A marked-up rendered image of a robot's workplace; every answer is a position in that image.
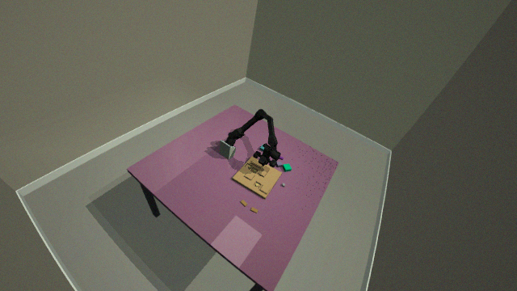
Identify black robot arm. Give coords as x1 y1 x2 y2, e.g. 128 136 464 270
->
225 109 281 165

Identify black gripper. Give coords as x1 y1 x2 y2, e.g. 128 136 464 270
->
253 151 277 167

